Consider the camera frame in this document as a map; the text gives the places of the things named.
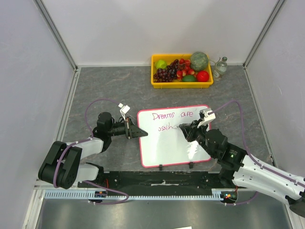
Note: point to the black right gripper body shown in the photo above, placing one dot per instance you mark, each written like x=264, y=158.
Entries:
x=195, y=130

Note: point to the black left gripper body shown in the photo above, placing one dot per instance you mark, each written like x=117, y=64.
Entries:
x=127, y=124

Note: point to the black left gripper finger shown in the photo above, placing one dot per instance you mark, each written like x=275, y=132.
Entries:
x=137, y=130
x=139, y=134

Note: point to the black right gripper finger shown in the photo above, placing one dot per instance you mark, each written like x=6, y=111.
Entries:
x=187, y=132
x=192, y=124

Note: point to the pink framed whiteboard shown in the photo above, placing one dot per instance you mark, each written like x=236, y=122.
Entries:
x=165, y=145

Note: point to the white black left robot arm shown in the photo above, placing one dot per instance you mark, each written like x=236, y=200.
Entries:
x=61, y=166

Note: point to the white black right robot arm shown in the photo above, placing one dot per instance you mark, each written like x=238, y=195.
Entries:
x=242, y=169

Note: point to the green avocado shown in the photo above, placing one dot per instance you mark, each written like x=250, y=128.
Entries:
x=189, y=78

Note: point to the red tomato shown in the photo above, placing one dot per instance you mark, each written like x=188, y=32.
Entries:
x=202, y=76

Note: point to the dark purple grape bunch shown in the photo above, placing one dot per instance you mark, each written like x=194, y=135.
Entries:
x=166, y=75

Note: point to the clear glass bottle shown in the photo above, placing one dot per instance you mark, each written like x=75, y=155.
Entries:
x=220, y=68

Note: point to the green netted melon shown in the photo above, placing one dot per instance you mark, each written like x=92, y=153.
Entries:
x=199, y=61

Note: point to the green apple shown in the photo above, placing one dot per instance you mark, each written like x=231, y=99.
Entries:
x=160, y=64

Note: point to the yellow plastic fruit bin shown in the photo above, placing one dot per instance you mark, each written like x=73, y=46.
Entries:
x=177, y=84

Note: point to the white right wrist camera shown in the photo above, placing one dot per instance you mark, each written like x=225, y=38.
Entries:
x=206, y=117

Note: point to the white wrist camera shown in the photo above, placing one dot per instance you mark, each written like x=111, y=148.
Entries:
x=123, y=110
x=206, y=117

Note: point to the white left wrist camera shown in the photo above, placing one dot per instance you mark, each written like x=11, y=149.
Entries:
x=123, y=110

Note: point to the left aluminium frame post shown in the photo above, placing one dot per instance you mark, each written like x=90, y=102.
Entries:
x=54, y=30

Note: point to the aluminium frame post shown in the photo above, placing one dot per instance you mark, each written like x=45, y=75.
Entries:
x=54, y=30
x=265, y=29

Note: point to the right aluminium frame post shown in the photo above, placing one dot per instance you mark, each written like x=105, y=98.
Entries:
x=265, y=29

